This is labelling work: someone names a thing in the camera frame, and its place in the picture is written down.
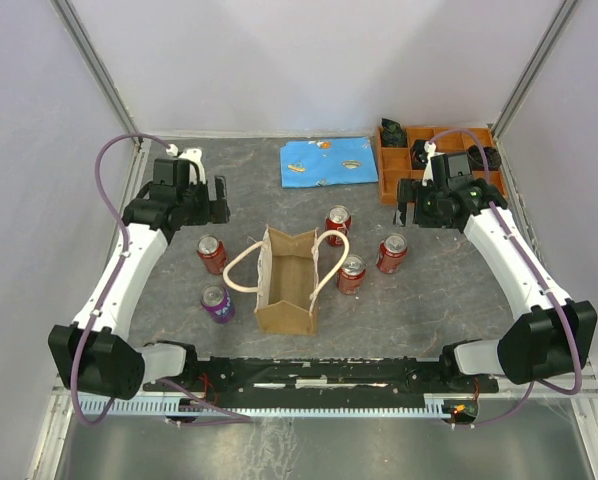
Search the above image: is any red cola can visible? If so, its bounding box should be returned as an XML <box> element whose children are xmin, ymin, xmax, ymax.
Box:
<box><xmin>197</xmin><ymin>235</ymin><xmax>228</xmax><ymax>275</ymax></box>
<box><xmin>325</xmin><ymin>205</ymin><xmax>352</xmax><ymax>247</ymax></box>
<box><xmin>376</xmin><ymin>233</ymin><xmax>408</xmax><ymax>274</ymax></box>
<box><xmin>336</xmin><ymin>254</ymin><xmax>366</xmax><ymax>295</ymax></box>

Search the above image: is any canvas bag with cat print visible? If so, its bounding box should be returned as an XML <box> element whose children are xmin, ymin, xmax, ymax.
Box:
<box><xmin>222</xmin><ymin>227</ymin><xmax>350</xmax><ymax>336</ymax></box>

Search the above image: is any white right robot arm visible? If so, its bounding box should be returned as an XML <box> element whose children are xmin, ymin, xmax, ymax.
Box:
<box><xmin>395</xmin><ymin>154</ymin><xmax>597</xmax><ymax>395</ymax></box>

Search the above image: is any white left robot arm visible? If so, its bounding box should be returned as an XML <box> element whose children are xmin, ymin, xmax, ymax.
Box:
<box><xmin>48</xmin><ymin>148</ymin><xmax>230</xmax><ymax>400</ymax></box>

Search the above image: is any dark rolled sock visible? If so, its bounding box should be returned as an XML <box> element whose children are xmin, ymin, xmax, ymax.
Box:
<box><xmin>410</xmin><ymin>139</ymin><xmax>428</xmax><ymax>170</ymax></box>
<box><xmin>467</xmin><ymin>144</ymin><xmax>503</xmax><ymax>171</ymax></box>
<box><xmin>380</xmin><ymin>118</ymin><xmax>408</xmax><ymax>148</ymax></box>

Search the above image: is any orange wooden divided tray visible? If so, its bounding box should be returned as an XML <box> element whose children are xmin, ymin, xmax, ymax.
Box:
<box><xmin>375</xmin><ymin>126</ymin><xmax>508</xmax><ymax>206</ymax></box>

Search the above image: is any blue printed cloth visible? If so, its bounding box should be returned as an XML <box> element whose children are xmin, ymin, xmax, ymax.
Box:
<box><xmin>280</xmin><ymin>137</ymin><xmax>379</xmax><ymax>189</ymax></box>

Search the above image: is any purple soda can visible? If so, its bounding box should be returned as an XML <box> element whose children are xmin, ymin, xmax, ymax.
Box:
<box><xmin>200</xmin><ymin>285</ymin><xmax>235</xmax><ymax>324</ymax></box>

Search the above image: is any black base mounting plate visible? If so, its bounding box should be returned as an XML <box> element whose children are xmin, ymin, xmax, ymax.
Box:
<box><xmin>171</xmin><ymin>357</ymin><xmax>499</xmax><ymax>410</ymax></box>

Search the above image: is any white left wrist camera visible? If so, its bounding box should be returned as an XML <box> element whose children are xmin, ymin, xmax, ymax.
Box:
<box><xmin>179</xmin><ymin>148</ymin><xmax>207</xmax><ymax>185</ymax></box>

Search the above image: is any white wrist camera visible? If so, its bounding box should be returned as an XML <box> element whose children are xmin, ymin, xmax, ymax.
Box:
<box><xmin>179</xmin><ymin>148</ymin><xmax>207</xmax><ymax>185</ymax></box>
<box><xmin>422</xmin><ymin>141</ymin><xmax>447</xmax><ymax>187</ymax></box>

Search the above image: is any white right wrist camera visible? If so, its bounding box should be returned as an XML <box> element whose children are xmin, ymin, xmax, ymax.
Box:
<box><xmin>422</xmin><ymin>141</ymin><xmax>447</xmax><ymax>187</ymax></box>

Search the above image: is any aluminium frame rail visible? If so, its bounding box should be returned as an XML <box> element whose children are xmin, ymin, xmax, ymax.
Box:
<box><xmin>50</xmin><ymin>0</ymin><xmax>139</xmax><ymax>133</ymax></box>

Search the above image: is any light blue cable duct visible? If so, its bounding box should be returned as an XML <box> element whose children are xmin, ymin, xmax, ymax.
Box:
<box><xmin>72</xmin><ymin>392</ymin><xmax>455</xmax><ymax>416</ymax></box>

